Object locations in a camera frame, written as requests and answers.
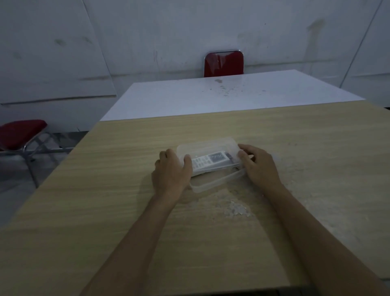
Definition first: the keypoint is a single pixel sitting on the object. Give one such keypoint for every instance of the person's left thumb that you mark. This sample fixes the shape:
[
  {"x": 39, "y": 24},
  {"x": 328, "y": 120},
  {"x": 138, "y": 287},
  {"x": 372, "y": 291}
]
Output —
[{"x": 188, "y": 166}]

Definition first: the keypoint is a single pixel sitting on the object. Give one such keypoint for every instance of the person's right forearm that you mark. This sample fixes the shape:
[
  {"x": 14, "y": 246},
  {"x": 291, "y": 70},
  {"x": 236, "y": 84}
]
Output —
[{"x": 320, "y": 244}]

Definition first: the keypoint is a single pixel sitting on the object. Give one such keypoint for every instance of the person's left hand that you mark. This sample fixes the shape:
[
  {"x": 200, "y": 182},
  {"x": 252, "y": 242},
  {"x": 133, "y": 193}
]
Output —
[{"x": 170, "y": 177}]

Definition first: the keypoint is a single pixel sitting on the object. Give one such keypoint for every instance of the grey remote control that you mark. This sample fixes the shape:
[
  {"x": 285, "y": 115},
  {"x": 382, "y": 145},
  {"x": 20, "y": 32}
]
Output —
[{"x": 213, "y": 160}]

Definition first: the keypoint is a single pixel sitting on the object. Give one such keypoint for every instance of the person's left forearm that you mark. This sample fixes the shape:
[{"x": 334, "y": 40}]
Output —
[{"x": 134, "y": 250}]

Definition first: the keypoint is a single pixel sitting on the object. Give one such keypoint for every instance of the clear plastic container lid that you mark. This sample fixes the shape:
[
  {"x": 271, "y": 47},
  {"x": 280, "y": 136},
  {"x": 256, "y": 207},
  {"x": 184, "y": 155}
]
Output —
[{"x": 210, "y": 148}]

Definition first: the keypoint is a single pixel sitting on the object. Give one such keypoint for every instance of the red chair with metal frame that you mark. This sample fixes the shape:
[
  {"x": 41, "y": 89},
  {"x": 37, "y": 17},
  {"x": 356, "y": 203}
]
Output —
[
  {"x": 224, "y": 64},
  {"x": 21, "y": 132}
]

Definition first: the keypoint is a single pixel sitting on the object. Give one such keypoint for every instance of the person's right thumb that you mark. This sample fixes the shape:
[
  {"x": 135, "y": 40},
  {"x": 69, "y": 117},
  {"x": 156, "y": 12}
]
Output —
[{"x": 243, "y": 160}]

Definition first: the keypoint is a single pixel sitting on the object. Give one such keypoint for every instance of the person's right hand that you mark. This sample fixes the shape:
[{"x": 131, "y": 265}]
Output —
[{"x": 262, "y": 170}]

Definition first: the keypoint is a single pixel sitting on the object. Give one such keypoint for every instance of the clear plastic container base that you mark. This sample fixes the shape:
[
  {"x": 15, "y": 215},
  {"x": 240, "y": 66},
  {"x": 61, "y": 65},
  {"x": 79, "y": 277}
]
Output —
[{"x": 213, "y": 183}]

